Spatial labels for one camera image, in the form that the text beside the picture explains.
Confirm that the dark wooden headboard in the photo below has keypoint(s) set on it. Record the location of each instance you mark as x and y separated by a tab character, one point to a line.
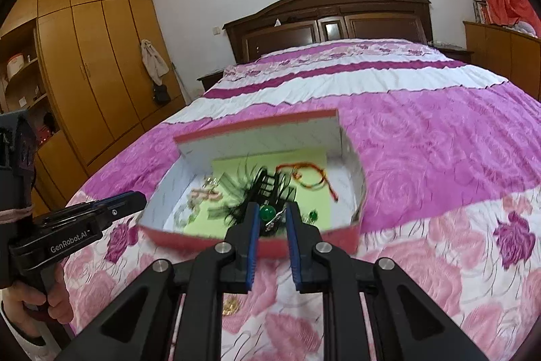
294	23

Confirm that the right dark wooden nightstand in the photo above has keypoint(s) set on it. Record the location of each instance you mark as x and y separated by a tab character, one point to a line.
454	52

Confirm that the white sleeve forearm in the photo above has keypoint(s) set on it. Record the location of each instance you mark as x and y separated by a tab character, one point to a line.
34	347

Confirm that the orange wooden wardrobe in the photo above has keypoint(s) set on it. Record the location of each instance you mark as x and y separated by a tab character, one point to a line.
76	67

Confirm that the gold hair clip pink flowers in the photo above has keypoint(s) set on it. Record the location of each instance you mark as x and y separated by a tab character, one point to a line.
199	195

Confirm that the light green paper sheet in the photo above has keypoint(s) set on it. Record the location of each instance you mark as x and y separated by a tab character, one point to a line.
220	200

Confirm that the gold pearl earrings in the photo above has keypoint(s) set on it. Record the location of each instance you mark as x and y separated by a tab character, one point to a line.
210	184

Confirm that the gold pendant charm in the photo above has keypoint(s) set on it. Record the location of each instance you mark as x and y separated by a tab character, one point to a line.
231	305

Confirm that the white hanging garment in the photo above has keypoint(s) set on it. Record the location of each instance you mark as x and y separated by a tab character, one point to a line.
154	64

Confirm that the left dark wooden nightstand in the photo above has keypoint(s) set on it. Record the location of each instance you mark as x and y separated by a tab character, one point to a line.
211	79

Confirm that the black feather hair accessory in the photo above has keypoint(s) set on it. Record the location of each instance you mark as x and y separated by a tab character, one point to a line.
257	185

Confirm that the black hanging bag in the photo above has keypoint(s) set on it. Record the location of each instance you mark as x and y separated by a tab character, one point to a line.
160	94

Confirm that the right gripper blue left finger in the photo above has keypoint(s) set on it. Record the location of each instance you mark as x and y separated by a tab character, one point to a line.
239	273

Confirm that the green bead jewelry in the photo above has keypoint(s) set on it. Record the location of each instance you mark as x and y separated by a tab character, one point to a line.
273	221

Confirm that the red cardboard shoebox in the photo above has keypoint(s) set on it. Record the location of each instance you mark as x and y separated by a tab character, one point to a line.
280	133

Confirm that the books on cabinet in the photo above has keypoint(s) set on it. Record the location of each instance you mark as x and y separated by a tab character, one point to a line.
481	14

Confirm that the wooden low cabinet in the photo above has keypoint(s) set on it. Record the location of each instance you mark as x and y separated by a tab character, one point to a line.
508	53

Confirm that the person's left hand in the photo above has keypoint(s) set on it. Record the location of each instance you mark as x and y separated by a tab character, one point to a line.
15	297

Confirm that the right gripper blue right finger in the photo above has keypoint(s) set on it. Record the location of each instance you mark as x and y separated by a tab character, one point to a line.
308	275

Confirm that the pink floral bedspread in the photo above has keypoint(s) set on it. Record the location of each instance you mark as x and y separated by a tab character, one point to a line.
451	154

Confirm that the dark wooden nightstand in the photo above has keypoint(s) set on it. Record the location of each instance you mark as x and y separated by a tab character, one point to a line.
211	79
454	52

